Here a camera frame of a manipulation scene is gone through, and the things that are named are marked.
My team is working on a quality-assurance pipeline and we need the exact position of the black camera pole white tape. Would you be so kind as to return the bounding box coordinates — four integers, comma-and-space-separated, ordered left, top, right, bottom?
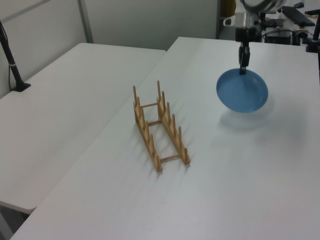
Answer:
0, 20, 32, 92

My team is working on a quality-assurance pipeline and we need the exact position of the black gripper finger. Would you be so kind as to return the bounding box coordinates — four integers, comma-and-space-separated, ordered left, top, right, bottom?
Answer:
244, 46, 252, 67
238, 46, 247, 76

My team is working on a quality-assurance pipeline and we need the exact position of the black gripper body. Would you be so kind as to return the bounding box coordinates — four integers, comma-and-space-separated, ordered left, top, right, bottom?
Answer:
234, 26, 263, 49

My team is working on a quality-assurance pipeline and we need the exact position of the blue round plate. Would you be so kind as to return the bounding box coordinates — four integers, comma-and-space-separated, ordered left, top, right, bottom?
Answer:
215, 67, 270, 113

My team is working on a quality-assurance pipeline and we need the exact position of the black computer box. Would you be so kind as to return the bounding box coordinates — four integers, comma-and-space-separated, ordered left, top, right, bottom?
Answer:
264, 29, 294, 46

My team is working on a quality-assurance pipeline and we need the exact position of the wooden peg plate rack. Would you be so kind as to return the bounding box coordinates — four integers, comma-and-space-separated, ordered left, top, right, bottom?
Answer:
131, 80, 191, 174

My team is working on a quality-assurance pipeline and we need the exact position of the black keyboard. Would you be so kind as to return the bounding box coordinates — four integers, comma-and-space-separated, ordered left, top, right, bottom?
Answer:
280, 5, 316, 27

